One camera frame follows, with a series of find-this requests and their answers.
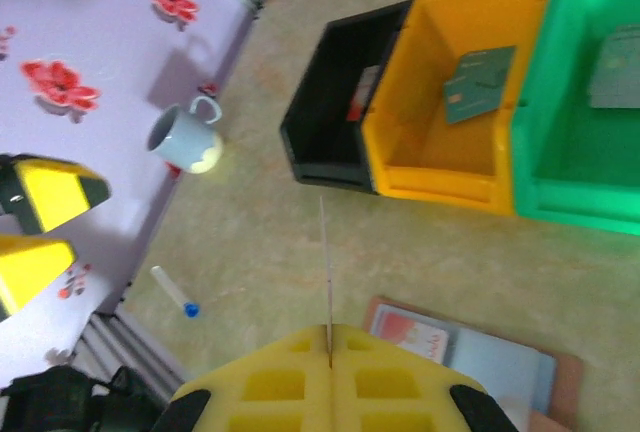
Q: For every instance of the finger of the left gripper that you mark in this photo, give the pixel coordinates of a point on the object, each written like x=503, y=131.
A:
x=30, y=272
x=50, y=192

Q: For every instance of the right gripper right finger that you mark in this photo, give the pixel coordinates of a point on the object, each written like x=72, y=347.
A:
x=395, y=392

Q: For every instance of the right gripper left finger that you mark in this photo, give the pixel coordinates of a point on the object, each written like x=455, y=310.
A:
x=270, y=387

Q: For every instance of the red flower credit card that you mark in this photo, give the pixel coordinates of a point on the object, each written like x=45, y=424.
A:
x=365, y=92
x=405, y=334

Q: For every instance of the grey VIP credit card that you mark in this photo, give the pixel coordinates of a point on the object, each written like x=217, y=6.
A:
x=326, y=272
x=617, y=72

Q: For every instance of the pink card holder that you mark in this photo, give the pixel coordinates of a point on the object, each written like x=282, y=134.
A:
x=565, y=377

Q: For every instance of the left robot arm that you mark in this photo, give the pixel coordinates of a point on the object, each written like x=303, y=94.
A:
x=60, y=397

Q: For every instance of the clear tube with blue cap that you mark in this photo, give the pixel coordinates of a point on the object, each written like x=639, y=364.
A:
x=172, y=289

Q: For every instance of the light blue mug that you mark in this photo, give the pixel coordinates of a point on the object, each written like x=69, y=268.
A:
x=185, y=144

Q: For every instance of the orange plastic bin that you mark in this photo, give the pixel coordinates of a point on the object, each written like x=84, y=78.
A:
x=440, y=162

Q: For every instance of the green plastic bin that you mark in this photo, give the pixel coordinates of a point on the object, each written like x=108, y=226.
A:
x=560, y=177

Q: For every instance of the black plastic bin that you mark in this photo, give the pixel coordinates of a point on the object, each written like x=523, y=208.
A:
x=320, y=117

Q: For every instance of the aluminium side rail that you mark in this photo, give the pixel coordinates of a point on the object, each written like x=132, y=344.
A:
x=130, y=352

